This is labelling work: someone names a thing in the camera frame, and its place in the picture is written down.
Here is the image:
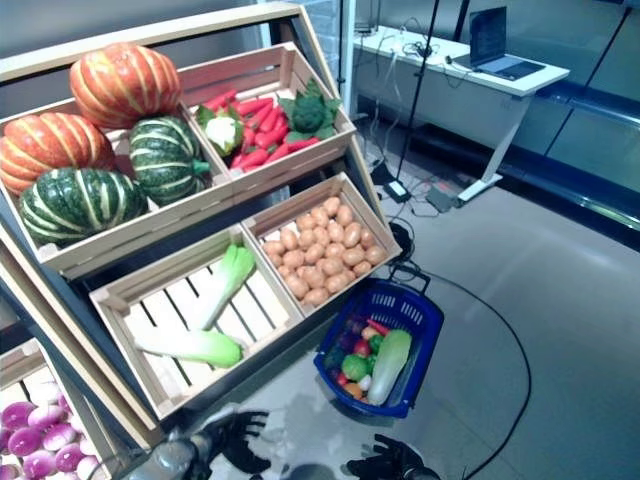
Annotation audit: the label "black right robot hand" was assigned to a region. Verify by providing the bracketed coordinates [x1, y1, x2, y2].
[346, 433, 427, 480]

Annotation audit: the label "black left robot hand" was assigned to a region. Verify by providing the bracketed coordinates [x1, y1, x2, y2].
[199, 409, 274, 475]

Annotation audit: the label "blue plastic shopping basket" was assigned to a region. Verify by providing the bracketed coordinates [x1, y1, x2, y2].
[313, 278, 445, 420]

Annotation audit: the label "grey robot torso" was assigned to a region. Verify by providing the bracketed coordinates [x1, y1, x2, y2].
[287, 463, 332, 480]

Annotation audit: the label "pale green napa cabbage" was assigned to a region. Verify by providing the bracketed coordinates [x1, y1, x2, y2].
[367, 328, 413, 406]

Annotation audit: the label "large green bell pepper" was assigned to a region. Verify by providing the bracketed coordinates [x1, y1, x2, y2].
[341, 353, 375, 382]

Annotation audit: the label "slim green white bok choy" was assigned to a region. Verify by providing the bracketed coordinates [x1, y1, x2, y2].
[197, 243, 257, 332]

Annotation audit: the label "wooden crate with pumpkins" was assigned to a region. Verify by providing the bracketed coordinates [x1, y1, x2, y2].
[0, 97, 237, 281]

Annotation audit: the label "wooden crate with potatoes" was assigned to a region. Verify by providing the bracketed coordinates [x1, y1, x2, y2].
[240, 172, 404, 318]

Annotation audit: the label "grey power brick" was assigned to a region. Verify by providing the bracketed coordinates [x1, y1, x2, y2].
[425, 187, 460, 212]

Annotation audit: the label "black power adapter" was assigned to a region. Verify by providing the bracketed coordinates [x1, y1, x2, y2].
[382, 179, 412, 204]

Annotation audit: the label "large green striped pumpkin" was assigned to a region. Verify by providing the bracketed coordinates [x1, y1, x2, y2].
[18, 167, 149, 247]

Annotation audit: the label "wooden crate with carrots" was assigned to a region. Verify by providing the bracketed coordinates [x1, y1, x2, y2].
[177, 42, 357, 195]

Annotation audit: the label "green striped pumpkin with stem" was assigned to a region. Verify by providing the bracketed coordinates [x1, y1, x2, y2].
[128, 115, 212, 207]

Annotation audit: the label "white cauliflower with leaves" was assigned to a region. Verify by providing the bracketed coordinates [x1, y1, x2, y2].
[194, 104, 246, 159]

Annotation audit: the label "green broccoli with leaves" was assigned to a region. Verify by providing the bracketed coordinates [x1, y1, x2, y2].
[277, 78, 343, 144]

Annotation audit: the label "flat orange striped pumpkin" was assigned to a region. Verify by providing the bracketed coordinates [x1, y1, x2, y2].
[0, 112, 117, 197]

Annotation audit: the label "white desk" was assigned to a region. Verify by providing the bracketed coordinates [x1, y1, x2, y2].
[352, 30, 571, 202]

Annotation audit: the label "round orange striped pumpkin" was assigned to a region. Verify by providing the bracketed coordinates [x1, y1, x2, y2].
[68, 42, 184, 130]

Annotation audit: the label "black stand pole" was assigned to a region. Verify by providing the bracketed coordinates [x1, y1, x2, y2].
[397, 0, 442, 187]

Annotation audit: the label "wooden vegetable display stand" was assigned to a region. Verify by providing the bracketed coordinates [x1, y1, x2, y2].
[0, 2, 404, 480]

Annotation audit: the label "grey open laptop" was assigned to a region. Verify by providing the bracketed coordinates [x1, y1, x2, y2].
[452, 5, 547, 81]

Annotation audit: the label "long black floor cable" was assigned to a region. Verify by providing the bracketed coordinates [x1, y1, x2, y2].
[388, 219, 533, 480]

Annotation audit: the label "black basket handle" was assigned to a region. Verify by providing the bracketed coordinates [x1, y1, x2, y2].
[388, 263, 431, 296]

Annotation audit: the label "white cables on desk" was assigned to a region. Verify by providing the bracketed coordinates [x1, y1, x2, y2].
[372, 17, 454, 104]

